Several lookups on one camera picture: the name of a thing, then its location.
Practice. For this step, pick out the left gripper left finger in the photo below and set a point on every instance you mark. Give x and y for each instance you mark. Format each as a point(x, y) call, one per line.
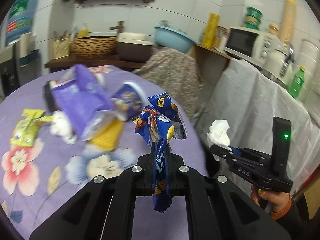
point(140, 181)

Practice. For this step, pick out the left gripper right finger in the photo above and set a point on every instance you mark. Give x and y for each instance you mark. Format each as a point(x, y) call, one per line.
point(179, 181)

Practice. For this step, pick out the blue chip bag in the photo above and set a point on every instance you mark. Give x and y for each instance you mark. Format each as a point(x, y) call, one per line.
point(158, 123)

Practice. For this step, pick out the right hand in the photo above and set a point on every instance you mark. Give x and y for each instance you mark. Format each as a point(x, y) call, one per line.
point(280, 200)

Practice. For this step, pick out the yellow foam fruit net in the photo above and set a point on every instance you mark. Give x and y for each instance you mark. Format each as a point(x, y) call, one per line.
point(107, 139)

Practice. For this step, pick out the white cover cloth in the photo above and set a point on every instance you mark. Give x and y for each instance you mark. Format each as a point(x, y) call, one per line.
point(248, 101)

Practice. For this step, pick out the blue noodle cup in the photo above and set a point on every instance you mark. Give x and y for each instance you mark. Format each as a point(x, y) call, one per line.
point(129, 100)

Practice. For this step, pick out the green soda bottle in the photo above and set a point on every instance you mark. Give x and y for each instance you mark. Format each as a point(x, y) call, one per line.
point(297, 83)

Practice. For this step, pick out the small white crumpled tissue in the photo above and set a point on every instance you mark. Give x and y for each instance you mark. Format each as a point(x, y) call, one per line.
point(61, 126)

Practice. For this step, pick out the purple tissue pack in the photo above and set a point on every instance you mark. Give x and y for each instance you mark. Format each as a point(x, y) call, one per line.
point(80, 95)

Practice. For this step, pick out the floral patterned cloth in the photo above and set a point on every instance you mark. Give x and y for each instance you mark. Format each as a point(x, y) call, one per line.
point(177, 74)

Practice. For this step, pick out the white kettle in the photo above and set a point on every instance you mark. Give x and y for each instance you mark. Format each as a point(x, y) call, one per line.
point(277, 64)

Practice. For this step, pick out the wooden counter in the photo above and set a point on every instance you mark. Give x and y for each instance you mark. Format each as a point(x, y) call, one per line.
point(68, 61)

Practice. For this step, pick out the yellow snack packet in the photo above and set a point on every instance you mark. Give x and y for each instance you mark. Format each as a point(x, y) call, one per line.
point(26, 130)

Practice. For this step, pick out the white microwave oven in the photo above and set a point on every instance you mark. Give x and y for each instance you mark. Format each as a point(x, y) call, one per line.
point(251, 45)

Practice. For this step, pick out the brown white sink basin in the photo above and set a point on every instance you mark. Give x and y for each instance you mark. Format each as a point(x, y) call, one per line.
point(134, 47)

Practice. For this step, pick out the tall stack paper cups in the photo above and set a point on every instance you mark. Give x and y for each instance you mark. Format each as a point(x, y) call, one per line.
point(288, 22)

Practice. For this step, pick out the woven brown basket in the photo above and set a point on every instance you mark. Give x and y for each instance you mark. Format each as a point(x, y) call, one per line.
point(95, 46)

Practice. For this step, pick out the light blue plastic basin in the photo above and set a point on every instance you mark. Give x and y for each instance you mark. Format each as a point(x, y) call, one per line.
point(172, 38)

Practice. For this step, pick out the brass faucet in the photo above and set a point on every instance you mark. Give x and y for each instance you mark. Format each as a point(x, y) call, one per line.
point(119, 28)

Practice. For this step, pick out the beige utensil holder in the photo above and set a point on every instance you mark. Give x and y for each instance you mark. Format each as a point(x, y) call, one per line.
point(60, 45)

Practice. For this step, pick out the yellow soap bottle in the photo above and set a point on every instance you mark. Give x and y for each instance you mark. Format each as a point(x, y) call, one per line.
point(84, 31)

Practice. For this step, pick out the green stacked tins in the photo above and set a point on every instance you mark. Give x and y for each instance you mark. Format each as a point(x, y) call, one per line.
point(252, 18)

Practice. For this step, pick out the water dispenser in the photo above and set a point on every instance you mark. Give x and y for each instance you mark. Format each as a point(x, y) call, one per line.
point(19, 63)

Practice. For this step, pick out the blue water jug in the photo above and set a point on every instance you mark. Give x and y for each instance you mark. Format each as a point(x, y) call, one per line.
point(20, 20)

